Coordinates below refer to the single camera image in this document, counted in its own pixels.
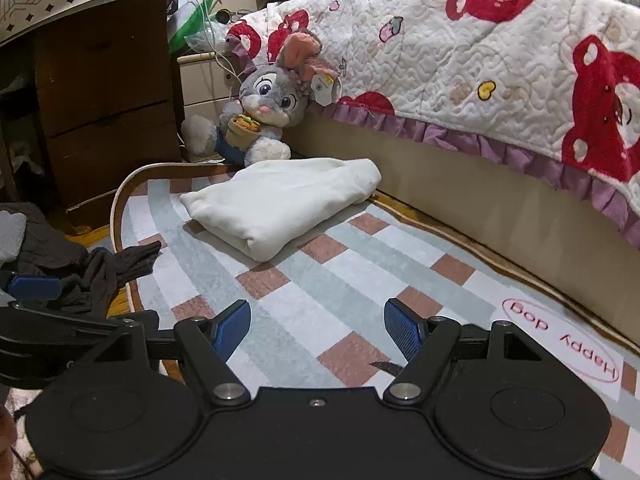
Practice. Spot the light grey cloth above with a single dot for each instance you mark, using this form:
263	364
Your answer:
11	235

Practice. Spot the plush rabbit toy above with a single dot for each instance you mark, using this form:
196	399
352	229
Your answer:
270	90

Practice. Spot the beige bed base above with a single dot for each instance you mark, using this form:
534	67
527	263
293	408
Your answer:
500	195

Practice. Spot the checked rug with brown border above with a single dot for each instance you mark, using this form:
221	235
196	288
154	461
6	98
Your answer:
350	285

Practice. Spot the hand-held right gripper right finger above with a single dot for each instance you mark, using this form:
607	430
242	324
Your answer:
402	330

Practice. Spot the green plastic bag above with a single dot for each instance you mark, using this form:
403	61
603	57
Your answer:
187	25

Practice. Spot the printed quilt with purple frill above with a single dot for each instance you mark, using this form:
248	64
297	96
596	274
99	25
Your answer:
475	60

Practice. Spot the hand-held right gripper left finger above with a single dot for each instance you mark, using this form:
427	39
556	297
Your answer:
232	327

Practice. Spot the white fleece garment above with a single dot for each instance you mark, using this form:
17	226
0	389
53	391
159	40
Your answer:
280	200

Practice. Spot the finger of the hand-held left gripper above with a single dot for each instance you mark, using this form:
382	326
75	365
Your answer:
32	287

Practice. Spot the dark grey clothes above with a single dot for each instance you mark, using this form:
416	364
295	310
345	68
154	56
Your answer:
100	270

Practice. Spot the brown wooden drawer cabinet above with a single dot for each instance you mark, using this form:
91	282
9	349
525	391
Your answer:
105	110

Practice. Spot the cream nightstand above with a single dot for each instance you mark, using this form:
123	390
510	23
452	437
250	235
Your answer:
205	85

